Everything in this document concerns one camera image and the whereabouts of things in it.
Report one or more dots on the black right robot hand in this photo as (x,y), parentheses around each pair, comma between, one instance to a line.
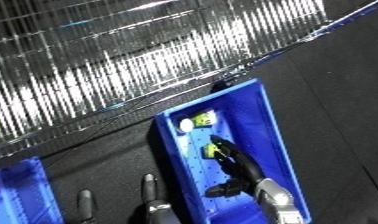
(244,166)

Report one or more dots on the pale right robot forearm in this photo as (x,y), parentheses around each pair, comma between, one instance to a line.
(277,203)

